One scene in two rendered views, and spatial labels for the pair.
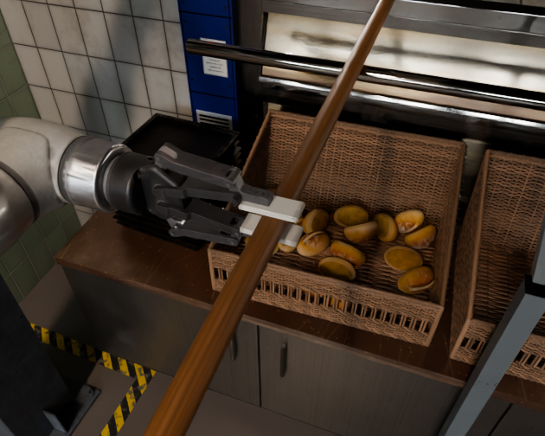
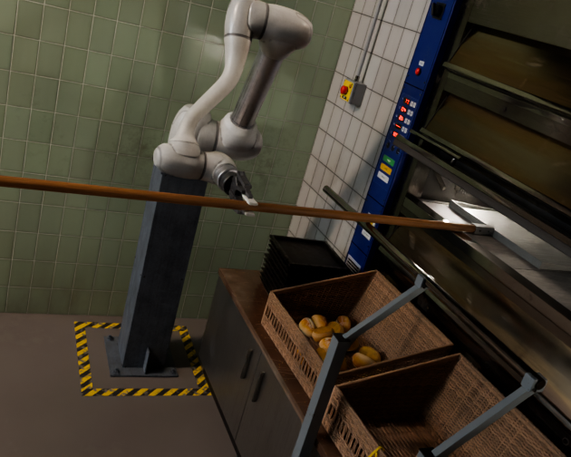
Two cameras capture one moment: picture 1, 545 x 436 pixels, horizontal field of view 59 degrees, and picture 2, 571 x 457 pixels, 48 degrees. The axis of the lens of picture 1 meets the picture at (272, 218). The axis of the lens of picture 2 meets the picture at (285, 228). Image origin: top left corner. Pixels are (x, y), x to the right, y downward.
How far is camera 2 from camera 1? 1.69 m
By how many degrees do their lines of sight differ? 42
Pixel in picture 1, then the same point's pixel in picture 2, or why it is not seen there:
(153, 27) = (357, 199)
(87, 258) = (230, 277)
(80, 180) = (218, 171)
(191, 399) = (179, 197)
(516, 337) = (324, 370)
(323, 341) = (276, 372)
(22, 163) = (210, 159)
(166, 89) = (345, 237)
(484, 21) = (483, 263)
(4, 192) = (198, 160)
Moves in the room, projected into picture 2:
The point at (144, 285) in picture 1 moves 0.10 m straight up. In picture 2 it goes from (237, 300) to (243, 279)
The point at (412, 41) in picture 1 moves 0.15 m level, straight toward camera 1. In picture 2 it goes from (456, 263) to (424, 261)
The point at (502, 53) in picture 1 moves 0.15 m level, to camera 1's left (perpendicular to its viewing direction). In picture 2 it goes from (491, 292) to (456, 271)
